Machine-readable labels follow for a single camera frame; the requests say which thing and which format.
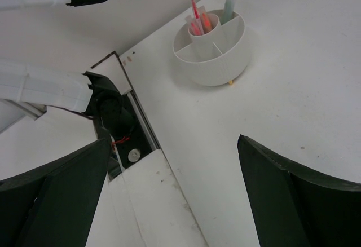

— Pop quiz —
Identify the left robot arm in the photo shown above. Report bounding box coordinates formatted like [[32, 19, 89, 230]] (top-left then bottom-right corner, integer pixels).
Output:
[[1, 0, 134, 139]]

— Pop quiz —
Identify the green highlighter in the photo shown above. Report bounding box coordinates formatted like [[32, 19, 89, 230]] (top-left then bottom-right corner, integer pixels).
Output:
[[220, 0, 236, 25]]

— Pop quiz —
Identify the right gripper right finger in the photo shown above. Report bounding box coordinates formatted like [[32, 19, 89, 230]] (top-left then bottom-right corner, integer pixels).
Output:
[[237, 135, 360, 246]]

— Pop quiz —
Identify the purple marker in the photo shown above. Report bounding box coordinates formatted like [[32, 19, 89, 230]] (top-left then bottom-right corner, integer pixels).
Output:
[[185, 8, 204, 36]]

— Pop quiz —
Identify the red pen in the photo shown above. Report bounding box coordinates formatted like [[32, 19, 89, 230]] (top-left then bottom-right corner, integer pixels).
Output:
[[191, 0, 200, 36]]

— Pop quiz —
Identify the white divided round container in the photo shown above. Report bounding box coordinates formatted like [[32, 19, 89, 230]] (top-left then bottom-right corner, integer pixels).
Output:
[[173, 10, 252, 87]]

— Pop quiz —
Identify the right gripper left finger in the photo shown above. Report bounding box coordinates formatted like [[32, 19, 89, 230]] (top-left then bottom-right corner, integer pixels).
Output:
[[1, 139, 111, 246]]

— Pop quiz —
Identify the brown orange marker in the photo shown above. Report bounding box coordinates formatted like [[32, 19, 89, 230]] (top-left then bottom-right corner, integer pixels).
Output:
[[200, 12, 213, 34]]

